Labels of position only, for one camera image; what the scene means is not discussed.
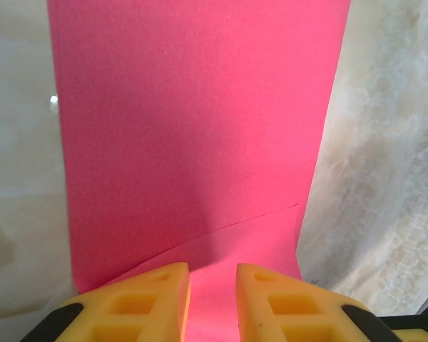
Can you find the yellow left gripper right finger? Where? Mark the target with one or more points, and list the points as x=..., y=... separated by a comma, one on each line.
x=292, y=313

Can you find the pink cloth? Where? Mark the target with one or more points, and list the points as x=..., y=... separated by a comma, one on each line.
x=199, y=124

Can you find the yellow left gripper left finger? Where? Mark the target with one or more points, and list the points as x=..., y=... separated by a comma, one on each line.
x=128, y=313

